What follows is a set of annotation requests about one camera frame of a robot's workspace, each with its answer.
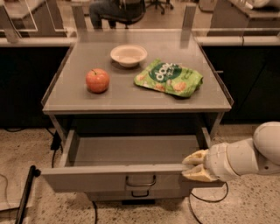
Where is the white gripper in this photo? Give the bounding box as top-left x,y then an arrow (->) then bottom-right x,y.
182,138 -> 258,182

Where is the grey top drawer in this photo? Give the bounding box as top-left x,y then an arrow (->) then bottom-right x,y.
42,129 -> 222,193

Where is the grey drawer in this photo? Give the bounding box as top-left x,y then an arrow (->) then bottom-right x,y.
42,129 -> 222,193
86,189 -> 190,201

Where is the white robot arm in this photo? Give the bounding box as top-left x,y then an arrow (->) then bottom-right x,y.
182,122 -> 280,182

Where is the grey drawer cabinet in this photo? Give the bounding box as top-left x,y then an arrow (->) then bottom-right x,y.
40,28 -> 235,206

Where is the grey bottom drawer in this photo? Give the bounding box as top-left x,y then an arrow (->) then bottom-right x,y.
86,189 -> 190,201

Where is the green chip bag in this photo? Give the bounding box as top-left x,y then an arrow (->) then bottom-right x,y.
134,59 -> 203,98

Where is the white bowl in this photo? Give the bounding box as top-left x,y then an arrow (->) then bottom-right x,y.
110,45 -> 148,67

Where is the red apple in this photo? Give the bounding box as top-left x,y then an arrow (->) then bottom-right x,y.
86,68 -> 110,94

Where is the grey desk right background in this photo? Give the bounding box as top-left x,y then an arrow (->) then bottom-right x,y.
207,0 -> 280,37

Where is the grey desk background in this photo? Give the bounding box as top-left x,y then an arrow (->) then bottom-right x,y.
1,0 -> 67,38
207,0 -> 280,37

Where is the black pole on floor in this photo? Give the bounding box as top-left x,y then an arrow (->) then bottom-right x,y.
15,165 -> 41,224

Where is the background office chair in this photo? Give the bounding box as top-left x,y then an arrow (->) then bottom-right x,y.
145,0 -> 174,15

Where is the black office chair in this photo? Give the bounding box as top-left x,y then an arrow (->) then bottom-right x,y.
101,0 -> 145,28

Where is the grey desk left background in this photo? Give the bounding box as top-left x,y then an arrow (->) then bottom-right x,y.
1,0 -> 67,38

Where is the black cable right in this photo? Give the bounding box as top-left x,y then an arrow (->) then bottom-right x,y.
187,182 -> 229,224

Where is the black cable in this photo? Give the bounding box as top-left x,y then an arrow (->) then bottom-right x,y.
45,127 -> 98,224
187,182 -> 229,224

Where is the black cable left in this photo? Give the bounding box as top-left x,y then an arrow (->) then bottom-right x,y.
45,127 -> 98,224

